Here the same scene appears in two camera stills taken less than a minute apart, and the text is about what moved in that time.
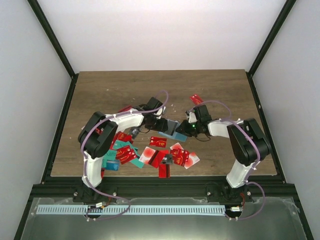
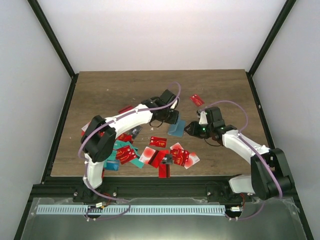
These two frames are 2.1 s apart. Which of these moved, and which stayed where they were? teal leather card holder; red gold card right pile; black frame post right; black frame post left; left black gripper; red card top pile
Moved: left black gripper; teal leather card holder
Stayed: red gold card right pile; red card top pile; black frame post left; black frame post right
